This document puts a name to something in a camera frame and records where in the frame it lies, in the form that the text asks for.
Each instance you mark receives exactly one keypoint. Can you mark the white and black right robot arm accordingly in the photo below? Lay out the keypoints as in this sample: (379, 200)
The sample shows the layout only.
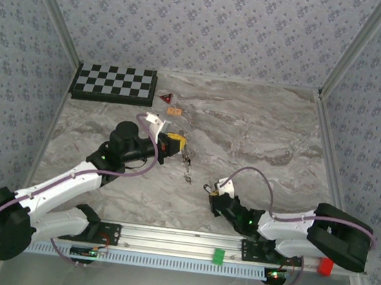
(284, 227)

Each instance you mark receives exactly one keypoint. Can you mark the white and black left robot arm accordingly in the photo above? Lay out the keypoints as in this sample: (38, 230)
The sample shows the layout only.
(60, 182)

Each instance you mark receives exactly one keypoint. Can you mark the small orange tag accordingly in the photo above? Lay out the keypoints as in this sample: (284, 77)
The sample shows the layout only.
(174, 111)

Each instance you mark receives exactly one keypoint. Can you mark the red triangular tag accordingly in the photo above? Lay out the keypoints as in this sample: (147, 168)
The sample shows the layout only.
(165, 98)

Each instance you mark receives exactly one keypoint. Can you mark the small green block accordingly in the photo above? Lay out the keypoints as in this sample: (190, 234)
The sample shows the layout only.
(219, 256)

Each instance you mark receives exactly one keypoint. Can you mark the black and grey chessboard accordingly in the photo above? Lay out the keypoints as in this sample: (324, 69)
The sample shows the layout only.
(114, 81)

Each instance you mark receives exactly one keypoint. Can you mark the small circuit board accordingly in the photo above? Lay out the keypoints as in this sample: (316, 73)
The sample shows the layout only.
(83, 251)
(275, 275)

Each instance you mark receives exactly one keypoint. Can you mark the small red block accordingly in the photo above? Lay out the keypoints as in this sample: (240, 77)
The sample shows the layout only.
(325, 267)

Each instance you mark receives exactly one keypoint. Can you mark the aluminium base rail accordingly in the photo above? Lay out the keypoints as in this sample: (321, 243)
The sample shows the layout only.
(171, 241)

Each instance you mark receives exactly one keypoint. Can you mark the aluminium side rail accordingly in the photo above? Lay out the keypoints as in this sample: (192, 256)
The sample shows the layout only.
(57, 115)
(329, 149)

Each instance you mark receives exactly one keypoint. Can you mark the aluminium frame post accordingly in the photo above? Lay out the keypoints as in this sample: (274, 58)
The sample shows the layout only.
(53, 11)
(358, 48)

